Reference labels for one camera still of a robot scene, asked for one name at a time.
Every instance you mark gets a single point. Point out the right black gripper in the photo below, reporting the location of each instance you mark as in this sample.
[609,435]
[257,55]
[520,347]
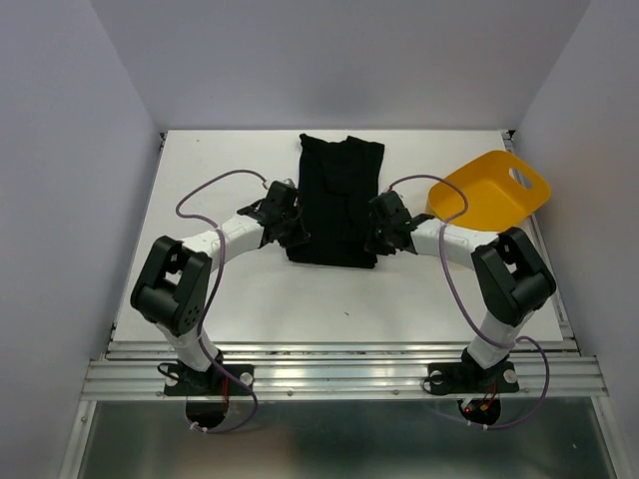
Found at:
[370,242]

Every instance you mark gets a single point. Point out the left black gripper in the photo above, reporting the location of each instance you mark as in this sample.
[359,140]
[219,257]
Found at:
[300,235]

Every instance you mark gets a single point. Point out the black t shirt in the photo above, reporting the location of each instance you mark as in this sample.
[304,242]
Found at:
[336,182]

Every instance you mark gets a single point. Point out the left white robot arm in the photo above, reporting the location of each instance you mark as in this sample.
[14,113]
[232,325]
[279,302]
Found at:
[179,277]

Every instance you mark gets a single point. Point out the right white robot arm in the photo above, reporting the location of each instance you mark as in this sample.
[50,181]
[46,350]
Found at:
[513,279]

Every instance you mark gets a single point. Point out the yellow plastic basket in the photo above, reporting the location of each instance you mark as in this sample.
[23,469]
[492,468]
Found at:
[502,191]

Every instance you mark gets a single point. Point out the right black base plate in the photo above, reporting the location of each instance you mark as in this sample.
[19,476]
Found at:
[462,378]

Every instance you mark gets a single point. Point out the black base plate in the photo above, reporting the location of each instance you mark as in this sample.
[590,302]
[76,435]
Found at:
[181,381]
[462,378]

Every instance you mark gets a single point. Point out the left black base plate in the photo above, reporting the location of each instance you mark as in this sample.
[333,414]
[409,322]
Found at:
[181,381]

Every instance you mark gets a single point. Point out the aluminium mounting rail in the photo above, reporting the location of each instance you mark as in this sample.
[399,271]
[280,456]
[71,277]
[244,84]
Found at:
[337,371]

